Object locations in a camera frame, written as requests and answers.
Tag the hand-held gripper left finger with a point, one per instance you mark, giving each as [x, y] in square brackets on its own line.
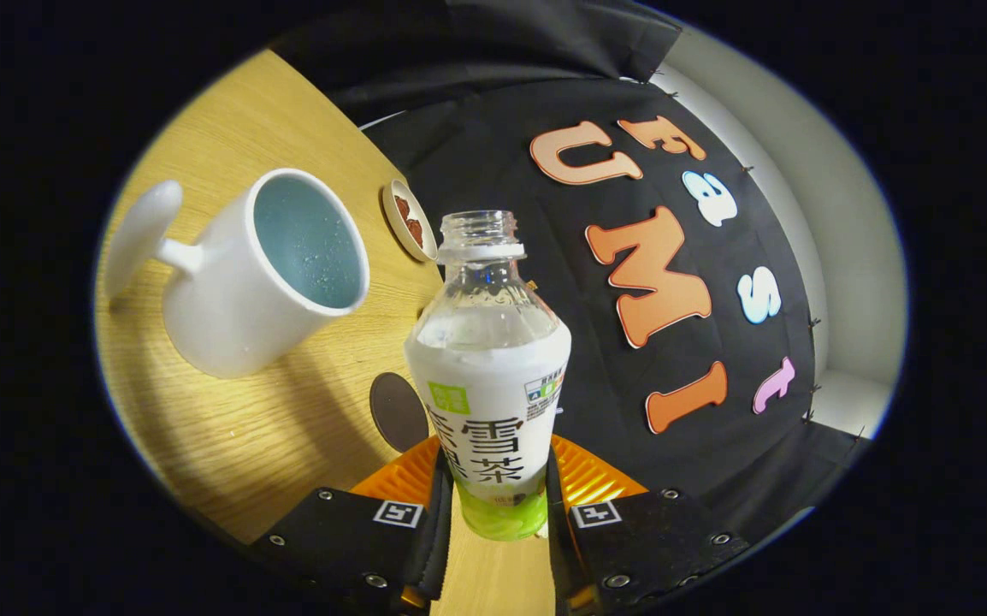
[348, 539]

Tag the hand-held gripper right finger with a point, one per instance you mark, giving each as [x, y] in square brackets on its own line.
[647, 539]

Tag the round dark brown coaster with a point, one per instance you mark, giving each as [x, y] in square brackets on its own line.
[395, 411]

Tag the clear juice bottle white label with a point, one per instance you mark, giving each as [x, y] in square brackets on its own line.
[489, 385]

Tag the white cup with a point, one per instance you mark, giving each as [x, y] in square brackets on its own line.
[228, 299]

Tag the wooden table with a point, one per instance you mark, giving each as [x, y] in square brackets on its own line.
[245, 445]

